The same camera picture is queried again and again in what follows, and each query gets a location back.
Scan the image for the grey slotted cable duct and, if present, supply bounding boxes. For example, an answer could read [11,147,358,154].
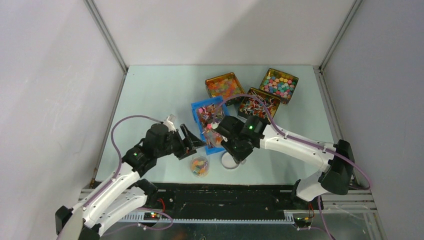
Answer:
[117,211,295,224]

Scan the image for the blue plastic candy bin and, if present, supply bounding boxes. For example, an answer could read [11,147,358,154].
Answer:
[191,96,229,156]

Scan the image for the tin of orange candies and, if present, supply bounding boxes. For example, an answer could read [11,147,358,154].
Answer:
[205,72,246,99]

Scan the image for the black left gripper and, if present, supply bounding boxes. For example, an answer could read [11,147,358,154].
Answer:
[155,124,207,160]

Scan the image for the tin of wrapped candies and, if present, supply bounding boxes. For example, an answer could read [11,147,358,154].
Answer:
[237,87,281,121]

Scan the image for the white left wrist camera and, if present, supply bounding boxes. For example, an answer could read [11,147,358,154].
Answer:
[163,114,177,132]

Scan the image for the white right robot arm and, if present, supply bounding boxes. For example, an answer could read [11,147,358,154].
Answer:
[212,116,354,209]

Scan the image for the white jar lid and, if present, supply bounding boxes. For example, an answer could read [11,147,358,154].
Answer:
[221,152,239,170]

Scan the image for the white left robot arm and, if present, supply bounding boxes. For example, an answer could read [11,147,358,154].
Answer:
[55,122,206,240]

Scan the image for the tin of pastel candies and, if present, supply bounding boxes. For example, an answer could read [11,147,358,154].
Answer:
[259,68,299,105]

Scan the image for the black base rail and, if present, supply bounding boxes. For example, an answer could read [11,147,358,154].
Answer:
[145,182,322,219]

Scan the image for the clear plastic jar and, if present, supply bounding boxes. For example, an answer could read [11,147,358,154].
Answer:
[189,155,210,178]

